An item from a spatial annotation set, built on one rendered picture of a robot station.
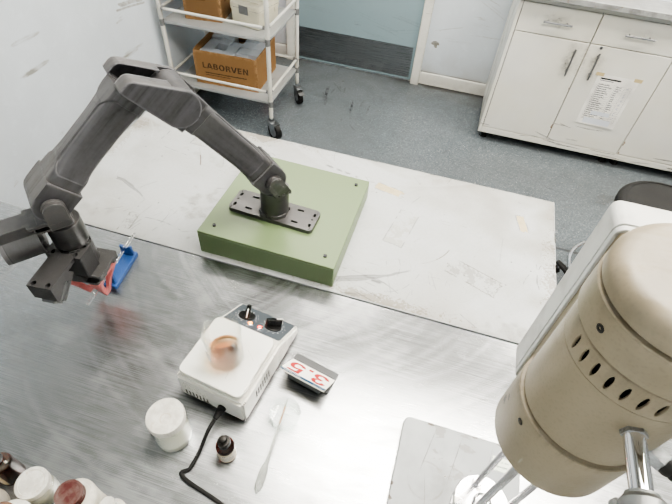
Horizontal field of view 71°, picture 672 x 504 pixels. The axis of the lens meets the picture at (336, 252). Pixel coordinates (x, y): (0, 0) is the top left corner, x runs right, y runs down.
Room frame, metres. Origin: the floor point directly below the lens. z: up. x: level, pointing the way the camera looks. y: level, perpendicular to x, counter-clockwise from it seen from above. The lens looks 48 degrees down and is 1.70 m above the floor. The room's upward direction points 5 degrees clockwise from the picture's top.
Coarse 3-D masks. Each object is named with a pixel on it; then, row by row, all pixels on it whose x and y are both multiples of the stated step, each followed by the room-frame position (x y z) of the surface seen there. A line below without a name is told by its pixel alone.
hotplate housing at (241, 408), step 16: (240, 304) 0.54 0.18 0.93; (288, 336) 0.47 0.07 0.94; (272, 352) 0.42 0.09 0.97; (272, 368) 0.41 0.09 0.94; (192, 384) 0.35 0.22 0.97; (256, 384) 0.36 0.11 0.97; (208, 400) 0.34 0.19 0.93; (224, 400) 0.33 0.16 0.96; (240, 400) 0.33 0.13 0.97; (256, 400) 0.35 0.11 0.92; (240, 416) 0.32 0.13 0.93
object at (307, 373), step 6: (288, 366) 0.42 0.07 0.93; (294, 366) 0.42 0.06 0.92; (300, 366) 0.43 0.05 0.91; (294, 372) 0.40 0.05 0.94; (300, 372) 0.41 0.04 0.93; (306, 372) 0.41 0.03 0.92; (312, 372) 0.42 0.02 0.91; (306, 378) 0.39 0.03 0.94; (312, 378) 0.40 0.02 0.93; (318, 378) 0.40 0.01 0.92; (324, 378) 0.41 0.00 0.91; (318, 384) 0.38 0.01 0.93; (324, 384) 0.39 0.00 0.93
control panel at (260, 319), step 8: (232, 312) 0.51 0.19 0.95; (256, 312) 0.52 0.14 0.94; (240, 320) 0.48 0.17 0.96; (248, 320) 0.49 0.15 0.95; (256, 320) 0.49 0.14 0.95; (264, 320) 0.50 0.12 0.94; (256, 328) 0.47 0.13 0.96; (264, 328) 0.47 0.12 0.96; (288, 328) 0.49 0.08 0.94; (272, 336) 0.45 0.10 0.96; (280, 336) 0.46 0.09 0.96
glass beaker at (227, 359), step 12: (228, 312) 0.43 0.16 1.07; (204, 324) 0.40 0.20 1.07; (216, 324) 0.42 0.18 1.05; (228, 324) 0.42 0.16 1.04; (240, 324) 0.41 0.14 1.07; (204, 336) 0.39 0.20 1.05; (216, 336) 0.41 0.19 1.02; (240, 336) 0.39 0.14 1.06; (216, 348) 0.36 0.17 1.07; (228, 348) 0.37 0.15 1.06; (240, 348) 0.38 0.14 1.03; (216, 360) 0.36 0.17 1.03; (228, 360) 0.36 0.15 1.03; (240, 360) 0.38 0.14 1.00
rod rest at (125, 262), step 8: (120, 248) 0.66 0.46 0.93; (128, 248) 0.66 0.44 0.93; (128, 256) 0.65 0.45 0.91; (136, 256) 0.66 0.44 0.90; (120, 264) 0.63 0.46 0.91; (128, 264) 0.63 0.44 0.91; (120, 272) 0.61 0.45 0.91; (112, 280) 0.58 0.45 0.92; (120, 280) 0.59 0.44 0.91; (112, 288) 0.57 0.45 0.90
